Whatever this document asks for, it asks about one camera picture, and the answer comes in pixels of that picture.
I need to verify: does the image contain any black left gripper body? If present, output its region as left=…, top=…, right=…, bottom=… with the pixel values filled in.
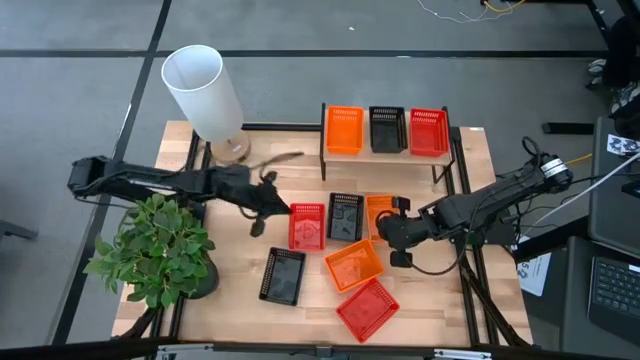
left=232, top=164, right=293, bottom=219

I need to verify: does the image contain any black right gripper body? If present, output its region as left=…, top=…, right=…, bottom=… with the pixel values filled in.
left=375, top=207, right=431, bottom=252

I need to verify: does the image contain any orange plastic basket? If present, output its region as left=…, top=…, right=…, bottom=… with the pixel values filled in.
left=323, top=238, right=386, bottom=295
left=364, top=193, right=401, bottom=244
left=325, top=104, right=365, bottom=156

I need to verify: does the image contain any red plastic basket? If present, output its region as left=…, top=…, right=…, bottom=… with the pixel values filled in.
left=287, top=202, right=327, bottom=253
left=408, top=107, right=451, bottom=159
left=335, top=277, right=401, bottom=345

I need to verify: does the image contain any black plastic basket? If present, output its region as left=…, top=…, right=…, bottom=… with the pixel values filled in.
left=368, top=105, right=409, bottom=155
left=258, top=246, right=307, bottom=307
left=326, top=192, right=366, bottom=244

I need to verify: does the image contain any wooden shelf with black legs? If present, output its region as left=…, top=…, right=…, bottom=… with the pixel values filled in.
left=319, top=102, right=457, bottom=185

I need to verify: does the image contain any green potted plant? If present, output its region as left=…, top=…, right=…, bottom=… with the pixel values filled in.
left=82, top=193, right=221, bottom=310

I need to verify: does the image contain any white shade table lamp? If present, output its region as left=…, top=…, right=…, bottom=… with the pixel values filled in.
left=160, top=43, right=251, bottom=165

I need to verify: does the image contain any white paper sheet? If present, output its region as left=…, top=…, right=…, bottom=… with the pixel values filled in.
left=517, top=249, right=552, bottom=297

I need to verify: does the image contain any dark grey desk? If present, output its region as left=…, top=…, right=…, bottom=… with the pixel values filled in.
left=588, top=115, right=640, bottom=246
left=559, top=235, right=640, bottom=360

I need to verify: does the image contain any black desk foot bar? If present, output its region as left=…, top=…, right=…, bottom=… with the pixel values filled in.
left=542, top=122, right=596, bottom=136

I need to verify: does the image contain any black laptop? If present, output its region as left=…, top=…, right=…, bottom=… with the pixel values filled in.
left=587, top=255, right=640, bottom=347

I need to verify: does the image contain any white printed marker card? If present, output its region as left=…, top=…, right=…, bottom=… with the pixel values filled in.
left=606, top=133, right=640, bottom=156

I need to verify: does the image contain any person's grey sneaker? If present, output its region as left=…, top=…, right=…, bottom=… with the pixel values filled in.
left=587, top=58, right=607, bottom=91
left=609, top=82, right=640, bottom=115

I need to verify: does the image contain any grey chair base leg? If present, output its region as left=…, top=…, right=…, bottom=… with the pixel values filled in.
left=0, top=219, right=40, bottom=242

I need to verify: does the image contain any person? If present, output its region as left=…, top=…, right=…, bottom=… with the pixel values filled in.
left=599, top=0, right=640, bottom=126

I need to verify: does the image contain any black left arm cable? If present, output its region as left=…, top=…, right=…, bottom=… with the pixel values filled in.
left=247, top=151, right=305, bottom=174

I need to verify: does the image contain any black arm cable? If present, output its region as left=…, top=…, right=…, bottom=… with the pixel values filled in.
left=247, top=151, right=305, bottom=174
left=407, top=237, right=471, bottom=277

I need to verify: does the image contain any black aluminium frame rail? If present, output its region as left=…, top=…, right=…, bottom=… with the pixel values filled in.
left=449, top=125, right=476, bottom=347
left=469, top=244, right=494, bottom=347
left=144, top=129, right=201, bottom=344
left=242, top=122, right=324, bottom=132

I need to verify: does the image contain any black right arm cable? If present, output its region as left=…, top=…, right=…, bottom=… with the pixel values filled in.
left=407, top=237, right=471, bottom=277

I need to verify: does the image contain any silver metal bracket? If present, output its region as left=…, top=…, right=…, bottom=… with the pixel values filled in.
left=157, top=343, right=214, bottom=360
left=433, top=348, right=494, bottom=360

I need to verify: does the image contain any black diagonal frame brace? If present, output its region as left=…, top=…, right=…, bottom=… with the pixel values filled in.
left=462, top=259, right=531, bottom=347

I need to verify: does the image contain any thin white floor cable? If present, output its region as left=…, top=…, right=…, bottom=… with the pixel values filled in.
left=416, top=0, right=501, bottom=25

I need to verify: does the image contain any black aluminium frame beam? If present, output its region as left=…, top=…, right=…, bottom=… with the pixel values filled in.
left=0, top=337, right=640, bottom=360

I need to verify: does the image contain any yellow floor cable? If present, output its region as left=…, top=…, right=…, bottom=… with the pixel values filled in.
left=482, top=0, right=527, bottom=14

